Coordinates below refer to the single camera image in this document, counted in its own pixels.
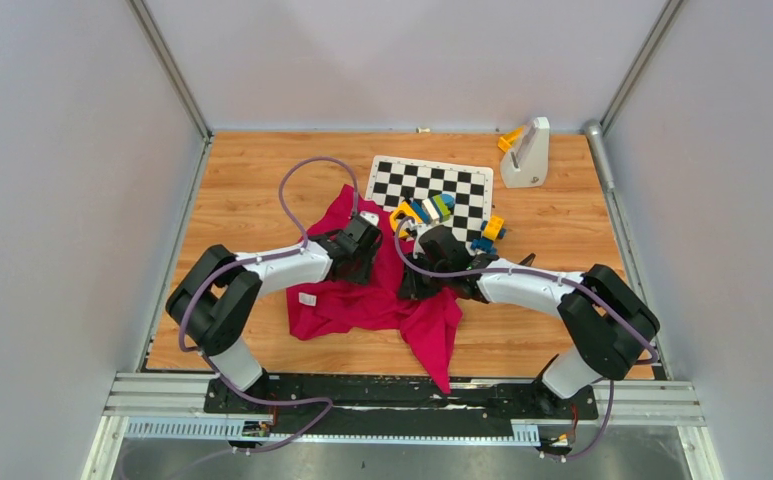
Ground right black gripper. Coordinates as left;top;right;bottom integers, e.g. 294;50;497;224
397;252;451;302

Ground magenta red garment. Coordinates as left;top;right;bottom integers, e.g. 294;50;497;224
286;198;463;394

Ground black frame box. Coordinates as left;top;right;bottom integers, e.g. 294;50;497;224
518;252;536;267

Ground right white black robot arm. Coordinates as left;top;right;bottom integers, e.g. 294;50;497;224
392;218;660;418

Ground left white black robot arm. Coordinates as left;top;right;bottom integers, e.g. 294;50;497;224
165;212;382;413

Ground yellow triangle block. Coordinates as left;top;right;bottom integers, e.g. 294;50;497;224
389;202;422;231

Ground yellow blue toy bricks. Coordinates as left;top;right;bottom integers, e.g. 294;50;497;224
470;215;507;255

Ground black white chessboard mat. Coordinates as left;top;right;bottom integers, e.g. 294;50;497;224
365;155;494;244

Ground white metronome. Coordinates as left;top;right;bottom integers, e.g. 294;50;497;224
500;117;550;189

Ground yellow toy behind metronome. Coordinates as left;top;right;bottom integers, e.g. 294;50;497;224
497;125;526;153

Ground grey metal pipe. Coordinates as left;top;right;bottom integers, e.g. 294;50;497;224
583;120;615;193

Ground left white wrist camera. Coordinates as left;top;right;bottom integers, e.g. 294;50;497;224
359;211;379;227

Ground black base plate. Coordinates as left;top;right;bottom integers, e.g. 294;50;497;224
203;374;598;438

